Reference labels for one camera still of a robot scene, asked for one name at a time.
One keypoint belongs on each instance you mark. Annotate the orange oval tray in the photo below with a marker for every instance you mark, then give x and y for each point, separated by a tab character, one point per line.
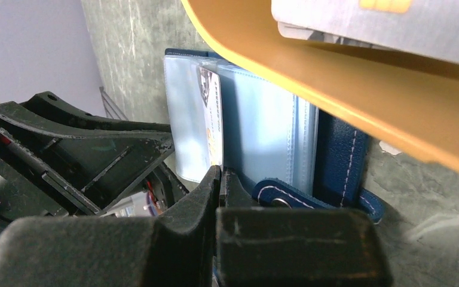
411	102

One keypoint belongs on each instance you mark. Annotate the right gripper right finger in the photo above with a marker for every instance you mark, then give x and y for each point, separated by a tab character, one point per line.
287	246

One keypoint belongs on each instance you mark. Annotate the stack of grey VIP cards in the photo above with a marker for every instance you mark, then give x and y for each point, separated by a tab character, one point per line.
424	28

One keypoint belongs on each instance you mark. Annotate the blue leather card holder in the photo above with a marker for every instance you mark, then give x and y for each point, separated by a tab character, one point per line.
284	149

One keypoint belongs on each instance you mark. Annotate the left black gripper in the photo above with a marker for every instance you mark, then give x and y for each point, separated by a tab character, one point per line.
57	160

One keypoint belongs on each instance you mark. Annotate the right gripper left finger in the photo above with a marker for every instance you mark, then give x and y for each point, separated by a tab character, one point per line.
172	249

